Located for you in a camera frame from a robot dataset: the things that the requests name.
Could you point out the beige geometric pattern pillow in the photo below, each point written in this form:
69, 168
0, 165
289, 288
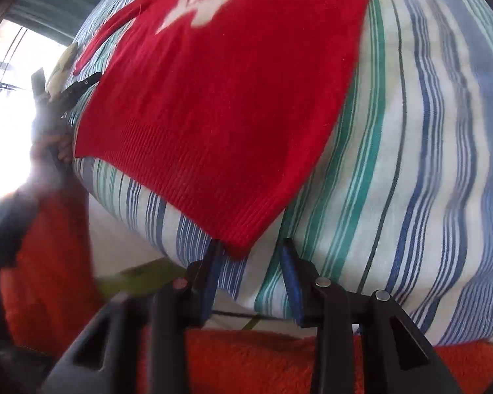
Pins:
61, 69

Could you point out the red rabbit print sweater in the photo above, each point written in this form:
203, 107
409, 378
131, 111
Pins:
213, 123

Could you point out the blue green striped bedspread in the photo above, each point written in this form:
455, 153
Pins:
415, 172

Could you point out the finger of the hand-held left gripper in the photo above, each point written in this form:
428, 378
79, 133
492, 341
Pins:
38, 84
80, 88

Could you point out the blue curtain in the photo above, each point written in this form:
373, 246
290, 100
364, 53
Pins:
53, 4

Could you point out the lime green cloth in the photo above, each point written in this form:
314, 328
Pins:
143, 277

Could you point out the person's left hand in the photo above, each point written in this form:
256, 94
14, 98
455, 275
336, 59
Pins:
63, 147

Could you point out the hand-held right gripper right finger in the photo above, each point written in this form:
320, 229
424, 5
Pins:
291, 285

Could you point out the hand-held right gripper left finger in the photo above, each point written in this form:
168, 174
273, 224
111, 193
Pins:
211, 283

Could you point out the orange fleece garment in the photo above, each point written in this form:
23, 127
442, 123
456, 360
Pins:
250, 365

